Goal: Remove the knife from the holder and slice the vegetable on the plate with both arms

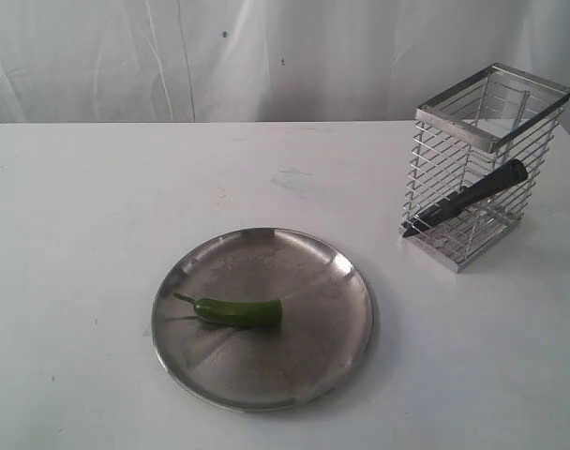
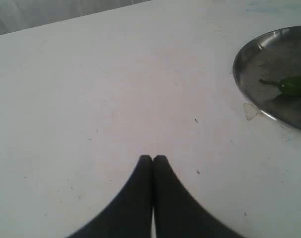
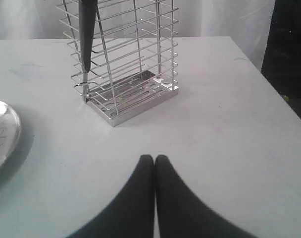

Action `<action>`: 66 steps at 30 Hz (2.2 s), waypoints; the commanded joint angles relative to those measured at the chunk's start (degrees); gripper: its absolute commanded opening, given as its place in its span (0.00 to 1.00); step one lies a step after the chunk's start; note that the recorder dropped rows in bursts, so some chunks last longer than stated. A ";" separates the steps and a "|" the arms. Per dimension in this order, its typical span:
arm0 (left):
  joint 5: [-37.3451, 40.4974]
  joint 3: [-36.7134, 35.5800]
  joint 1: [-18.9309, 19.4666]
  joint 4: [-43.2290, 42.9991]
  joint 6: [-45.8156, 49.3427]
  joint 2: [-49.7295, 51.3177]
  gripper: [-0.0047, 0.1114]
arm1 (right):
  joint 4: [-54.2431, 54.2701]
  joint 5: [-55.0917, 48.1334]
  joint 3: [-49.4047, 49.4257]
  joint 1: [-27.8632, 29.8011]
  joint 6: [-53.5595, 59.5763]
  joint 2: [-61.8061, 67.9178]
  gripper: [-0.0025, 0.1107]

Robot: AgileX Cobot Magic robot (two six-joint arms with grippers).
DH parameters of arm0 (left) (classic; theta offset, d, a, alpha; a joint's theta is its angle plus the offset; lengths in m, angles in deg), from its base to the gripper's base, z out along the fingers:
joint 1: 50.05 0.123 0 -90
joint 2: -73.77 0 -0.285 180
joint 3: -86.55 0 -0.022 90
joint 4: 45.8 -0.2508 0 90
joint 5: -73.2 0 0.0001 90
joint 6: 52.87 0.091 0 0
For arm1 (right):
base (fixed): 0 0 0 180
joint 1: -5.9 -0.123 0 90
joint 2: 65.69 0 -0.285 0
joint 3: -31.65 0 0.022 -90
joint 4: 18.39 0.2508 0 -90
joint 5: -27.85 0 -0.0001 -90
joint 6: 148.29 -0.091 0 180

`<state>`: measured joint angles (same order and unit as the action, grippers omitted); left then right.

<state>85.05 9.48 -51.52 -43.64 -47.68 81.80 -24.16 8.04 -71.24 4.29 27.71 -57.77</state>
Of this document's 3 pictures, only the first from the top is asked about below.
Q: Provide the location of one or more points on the green chili pepper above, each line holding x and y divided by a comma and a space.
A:
235, 314

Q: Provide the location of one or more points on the black knife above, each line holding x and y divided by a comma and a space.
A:
510, 174

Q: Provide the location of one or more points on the round steel plate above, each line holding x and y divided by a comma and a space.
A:
327, 321

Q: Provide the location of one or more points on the chrome wire utensil holder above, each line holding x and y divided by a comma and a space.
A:
465, 133

